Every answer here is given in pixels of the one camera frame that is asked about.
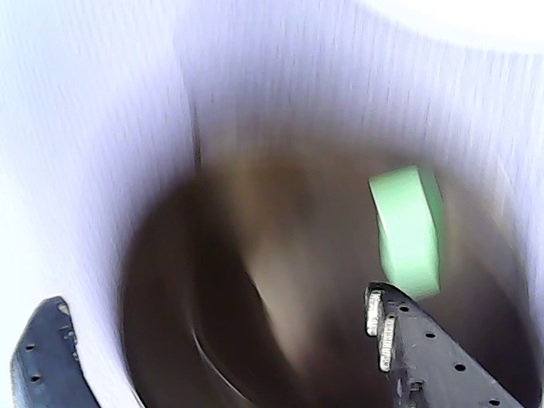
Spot green cube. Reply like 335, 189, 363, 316
367, 164, 445, 303

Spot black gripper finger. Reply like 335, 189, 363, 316
364, 280, 524, 408
8, 296, 102, 408

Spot white round plate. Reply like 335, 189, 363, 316
360, 0, 544, 56

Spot black metal bucket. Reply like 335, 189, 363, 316
0, 0, 544, 408

